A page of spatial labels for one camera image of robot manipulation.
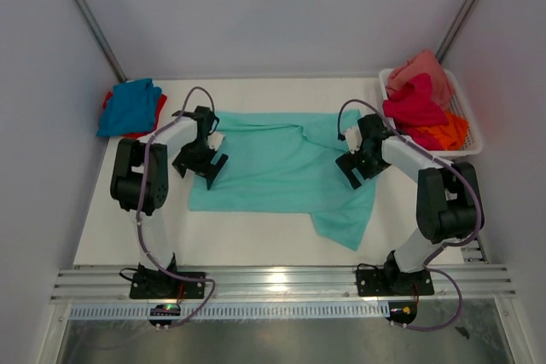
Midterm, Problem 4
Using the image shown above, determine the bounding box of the white slotted cable duct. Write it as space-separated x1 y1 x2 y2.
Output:
69 300 388 321

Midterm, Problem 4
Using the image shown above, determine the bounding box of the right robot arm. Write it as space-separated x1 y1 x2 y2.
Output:
335 114 484 296

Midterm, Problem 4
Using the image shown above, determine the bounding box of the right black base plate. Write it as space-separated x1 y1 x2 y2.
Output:
355 263 434 297

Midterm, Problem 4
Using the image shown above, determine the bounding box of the aluminium front rail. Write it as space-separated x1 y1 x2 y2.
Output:
50 263 516 303

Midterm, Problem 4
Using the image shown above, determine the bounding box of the blue folded t shirt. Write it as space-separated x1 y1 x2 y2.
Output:
96 78 163 137

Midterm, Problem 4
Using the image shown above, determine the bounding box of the right corner frame post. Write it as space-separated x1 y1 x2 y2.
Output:
435 0 479 64

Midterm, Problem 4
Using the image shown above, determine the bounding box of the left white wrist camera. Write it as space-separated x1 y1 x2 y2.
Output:
207 131 224 152

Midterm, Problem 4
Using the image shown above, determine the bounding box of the teal t shirt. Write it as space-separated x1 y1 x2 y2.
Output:
189 110 376 251

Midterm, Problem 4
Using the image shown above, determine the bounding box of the orange t shirt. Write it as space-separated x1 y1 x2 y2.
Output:
416 112 469 151

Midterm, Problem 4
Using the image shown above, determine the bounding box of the red folded t shirt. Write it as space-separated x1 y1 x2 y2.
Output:
102 91 167 139

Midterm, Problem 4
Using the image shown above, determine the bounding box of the corner frame post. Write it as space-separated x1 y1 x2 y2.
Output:
435 0 479 64
72 0 128 83

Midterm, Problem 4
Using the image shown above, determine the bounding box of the salmon pink t shirt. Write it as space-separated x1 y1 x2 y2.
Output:
386 49 456 111

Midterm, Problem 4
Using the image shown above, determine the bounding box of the magenta t shirt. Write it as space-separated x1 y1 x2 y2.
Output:
383 73 449 151

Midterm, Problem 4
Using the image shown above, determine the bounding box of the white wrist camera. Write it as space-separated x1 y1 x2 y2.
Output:
338 126 363 154
207 131 224 152

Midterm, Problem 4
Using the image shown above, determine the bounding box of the left corner frame post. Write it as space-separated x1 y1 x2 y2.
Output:
72 0 128 83

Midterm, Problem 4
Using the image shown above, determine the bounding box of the left black controller board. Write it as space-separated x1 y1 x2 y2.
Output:
148 303 181 327

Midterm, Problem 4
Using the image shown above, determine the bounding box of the white plastic basket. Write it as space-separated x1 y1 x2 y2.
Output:
378 67 485 162

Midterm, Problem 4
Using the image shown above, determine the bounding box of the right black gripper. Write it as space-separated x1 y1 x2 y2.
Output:
336 143 393 190

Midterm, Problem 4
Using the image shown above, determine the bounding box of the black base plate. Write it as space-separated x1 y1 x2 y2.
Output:
129 269 206 300
355 263 434 297

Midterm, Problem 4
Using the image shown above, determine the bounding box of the right black controller board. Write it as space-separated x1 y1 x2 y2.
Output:
387 302 418 326

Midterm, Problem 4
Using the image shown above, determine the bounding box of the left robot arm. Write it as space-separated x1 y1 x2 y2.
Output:
110 106 229 298

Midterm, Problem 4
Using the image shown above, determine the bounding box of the black controller board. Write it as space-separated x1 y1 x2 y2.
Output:
148 303 181 327
387 302 418 326

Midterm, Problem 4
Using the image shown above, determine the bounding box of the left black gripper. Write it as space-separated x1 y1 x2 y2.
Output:
173 139 227 188

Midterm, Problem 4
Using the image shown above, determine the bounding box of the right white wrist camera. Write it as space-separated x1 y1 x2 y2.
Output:
338 126 363 154

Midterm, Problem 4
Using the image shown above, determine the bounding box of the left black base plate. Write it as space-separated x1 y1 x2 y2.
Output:
129 269 206 300

